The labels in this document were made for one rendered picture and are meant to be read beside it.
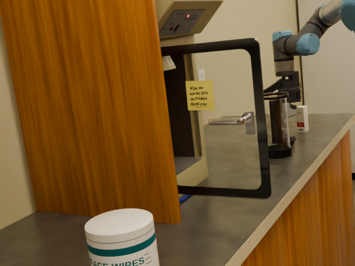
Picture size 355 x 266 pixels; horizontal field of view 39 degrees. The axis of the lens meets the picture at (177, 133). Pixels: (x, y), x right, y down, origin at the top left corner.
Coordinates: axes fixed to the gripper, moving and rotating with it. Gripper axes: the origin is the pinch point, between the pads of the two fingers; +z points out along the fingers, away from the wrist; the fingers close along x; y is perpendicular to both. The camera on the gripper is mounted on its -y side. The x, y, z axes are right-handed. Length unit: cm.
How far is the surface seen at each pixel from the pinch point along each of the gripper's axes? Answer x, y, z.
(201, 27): -41, -21, -40
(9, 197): -70, -78, 2
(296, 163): -27.4, 4.2, 8.6
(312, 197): -18.6, 8.8, 24.1
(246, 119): -77, -6, -18
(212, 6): -45, -16, -46
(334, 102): 237, 33, 34
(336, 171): 21.8, 19.8, 27.4
